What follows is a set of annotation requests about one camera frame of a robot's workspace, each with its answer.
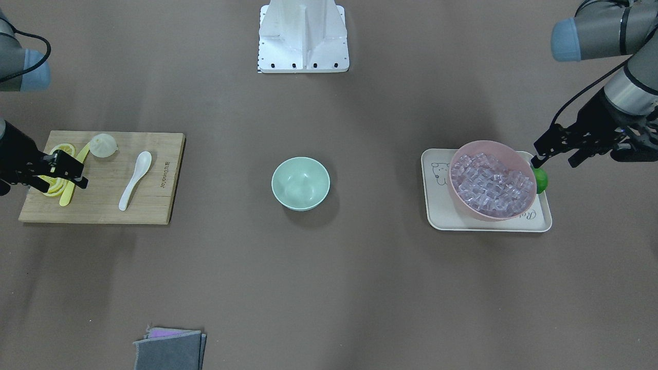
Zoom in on stacked lemon slices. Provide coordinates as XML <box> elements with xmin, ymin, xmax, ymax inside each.
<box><xmin>38</xmin><ymin>175</ymin><xmax>68</xmax><ymax>197</ymax></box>

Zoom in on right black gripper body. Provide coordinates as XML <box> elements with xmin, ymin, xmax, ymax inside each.
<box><xmin>1</xmin><ymin>120</ymin><xmax>56</xmax><ymax>196</ymax></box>

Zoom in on yellow plastic knife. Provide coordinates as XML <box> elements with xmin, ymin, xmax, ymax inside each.
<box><xmin>59</xmin><ymin>142</ymin><xmax>90</xmax><ymax>207</ymax></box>

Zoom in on white ceramic spoon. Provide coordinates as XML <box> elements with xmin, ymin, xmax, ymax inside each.
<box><xmin>118</xmin><ymin>151</ymin><xmax>152</xmax><ymax>211</ymax></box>

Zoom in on cream rectangular tray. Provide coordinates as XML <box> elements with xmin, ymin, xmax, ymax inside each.
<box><xmin>421</xmin><ymin>149</ymin><xmax>553</xmax><ymax>233</ymax></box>

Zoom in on pile of clear ice cubes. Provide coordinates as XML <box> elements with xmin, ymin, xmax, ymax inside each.
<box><xmin>450</xmin><ymin>152</ymin><xmax>536</xmax><ymax>218</ymax></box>

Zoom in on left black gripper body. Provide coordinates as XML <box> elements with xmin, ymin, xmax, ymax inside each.
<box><xmin>566</xmin><ymin>89</ymin><xmax>657</xmax><ymax>162</ymax></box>

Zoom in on single lemon slice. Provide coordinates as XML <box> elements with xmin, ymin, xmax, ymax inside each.
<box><xmin>50</xmin><ymin>143</ymin><xmax>76</xmax><ymax>156</ymax></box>

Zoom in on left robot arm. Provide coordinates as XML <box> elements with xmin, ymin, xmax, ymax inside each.
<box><xmin>531</xmin><ymin>1</ymin><xmax>657</xmax><ymax>168</ymax></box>

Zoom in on pink bowl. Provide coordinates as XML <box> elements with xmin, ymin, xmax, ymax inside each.
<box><xmin>448</xmin><ymin>140</ymin><xmax>537</xmax><ymax>222</ymax></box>

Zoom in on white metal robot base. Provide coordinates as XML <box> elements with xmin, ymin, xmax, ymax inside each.
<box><xmin>257</xmin><ymin>1</ymin><xmax>350</xmax><ymax>73</ymax></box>

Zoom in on green lime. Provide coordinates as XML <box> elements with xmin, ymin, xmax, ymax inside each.
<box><xmin>531</xmin><ymin>166</ymin><xmax>549</xmax><ymax>194</ymax></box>

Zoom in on grey folded cloth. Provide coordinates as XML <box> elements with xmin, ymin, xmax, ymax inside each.
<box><xmin>133</xmin><ymin>326</ymin><xmax>207</xmax><ymax>369</ymax></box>

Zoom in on mint green bowl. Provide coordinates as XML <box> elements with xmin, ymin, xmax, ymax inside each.
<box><xmin>271</xmin><ymin>157</ymin><xmax>331</xmax><ymax>212</ymax></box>

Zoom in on bamboo cutting board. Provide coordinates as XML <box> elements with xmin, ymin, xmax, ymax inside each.
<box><xmin>19</xmin><ymin>132</ymin><xmax>186</xmax><ymax>225</ymax></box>

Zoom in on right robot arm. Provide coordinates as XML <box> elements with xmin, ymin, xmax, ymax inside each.
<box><xmin>1</xmin><ymin>13</ymin><xmax>88</xmax><ymax>196</ymax></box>

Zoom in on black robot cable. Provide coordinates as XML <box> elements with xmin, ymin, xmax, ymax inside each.
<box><xmin>549</xmin><ymin>57</ymin><xmax>633</xmax><ymax>135</ymax></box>

